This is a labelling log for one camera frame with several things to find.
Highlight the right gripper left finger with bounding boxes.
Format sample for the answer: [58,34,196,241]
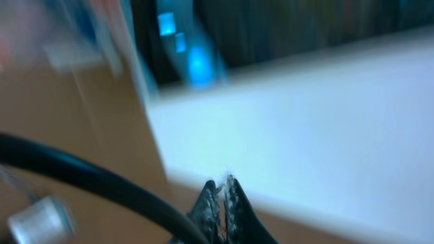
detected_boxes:
[186,180,224,244]

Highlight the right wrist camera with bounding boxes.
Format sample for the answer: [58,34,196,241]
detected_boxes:
[7,196,77,244]

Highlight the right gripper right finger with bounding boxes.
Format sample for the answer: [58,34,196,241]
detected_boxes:
[224,175,277,244]

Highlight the right camera black cable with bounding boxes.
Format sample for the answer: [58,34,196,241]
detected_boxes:
[0,131,211,244]

